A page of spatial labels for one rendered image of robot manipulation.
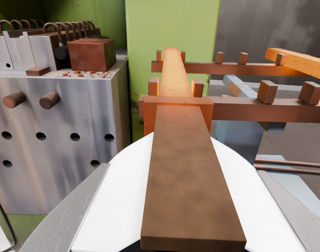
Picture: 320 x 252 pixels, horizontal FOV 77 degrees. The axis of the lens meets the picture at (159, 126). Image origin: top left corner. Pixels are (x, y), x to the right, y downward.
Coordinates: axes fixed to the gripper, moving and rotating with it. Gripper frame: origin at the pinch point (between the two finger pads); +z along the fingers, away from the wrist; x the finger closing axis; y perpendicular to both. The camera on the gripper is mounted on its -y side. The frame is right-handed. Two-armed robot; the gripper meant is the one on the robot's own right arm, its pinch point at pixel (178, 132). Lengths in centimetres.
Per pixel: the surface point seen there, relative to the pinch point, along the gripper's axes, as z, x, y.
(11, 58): 37, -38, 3
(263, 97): 9.5, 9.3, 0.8
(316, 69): 22.2, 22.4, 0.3
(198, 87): 9.0, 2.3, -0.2
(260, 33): 343, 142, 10
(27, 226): 31, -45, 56
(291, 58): 29.2, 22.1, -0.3
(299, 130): 185, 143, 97
